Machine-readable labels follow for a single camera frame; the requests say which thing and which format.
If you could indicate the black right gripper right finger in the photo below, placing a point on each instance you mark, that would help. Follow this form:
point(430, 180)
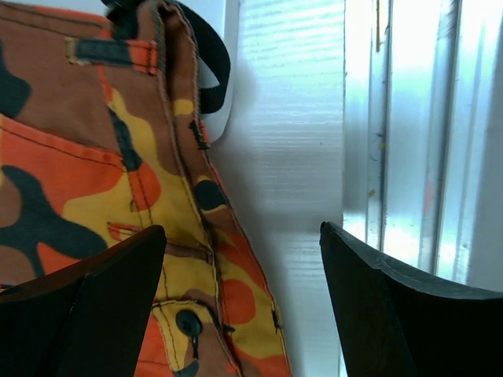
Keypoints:
point(396, 320)

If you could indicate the aluminium side rail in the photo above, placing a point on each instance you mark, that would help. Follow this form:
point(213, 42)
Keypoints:
point(422, 124)

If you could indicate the orange camouflage trousers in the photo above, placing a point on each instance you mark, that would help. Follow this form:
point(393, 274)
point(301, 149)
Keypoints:
point(102, 136)

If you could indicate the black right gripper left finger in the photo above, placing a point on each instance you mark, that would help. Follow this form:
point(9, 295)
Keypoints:
point(88, 319)

